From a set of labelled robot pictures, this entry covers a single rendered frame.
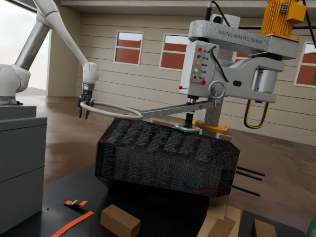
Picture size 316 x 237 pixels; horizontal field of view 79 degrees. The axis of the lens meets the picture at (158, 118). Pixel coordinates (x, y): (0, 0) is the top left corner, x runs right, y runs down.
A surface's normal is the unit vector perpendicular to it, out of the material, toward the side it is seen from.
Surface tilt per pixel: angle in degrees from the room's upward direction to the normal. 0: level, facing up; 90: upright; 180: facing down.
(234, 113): 90
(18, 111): 90
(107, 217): 90
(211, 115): 90
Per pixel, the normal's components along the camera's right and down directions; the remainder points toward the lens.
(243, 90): 0.22, 0.19
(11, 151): 0.92, 0.20
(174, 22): -0.35, 0.10
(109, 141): -0.18, -0.63
